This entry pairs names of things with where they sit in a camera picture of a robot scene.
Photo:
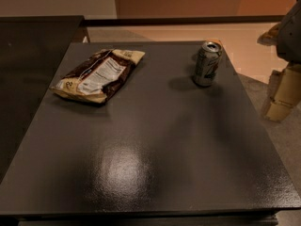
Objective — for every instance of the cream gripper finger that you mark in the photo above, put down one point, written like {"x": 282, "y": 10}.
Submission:
{"x": 269, "y": 37}
{"x": 283, "y": 93}

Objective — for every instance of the grey robot gripper body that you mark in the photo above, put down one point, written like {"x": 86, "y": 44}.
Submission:
{"x": 292, "y": 37}

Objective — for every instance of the silver 7up soda can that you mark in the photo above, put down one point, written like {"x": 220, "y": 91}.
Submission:
{"x": 209, "y": 56}

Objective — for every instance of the brown and cream snack bag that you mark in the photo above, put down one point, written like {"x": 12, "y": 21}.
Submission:
{"x": 98, "y": 78}

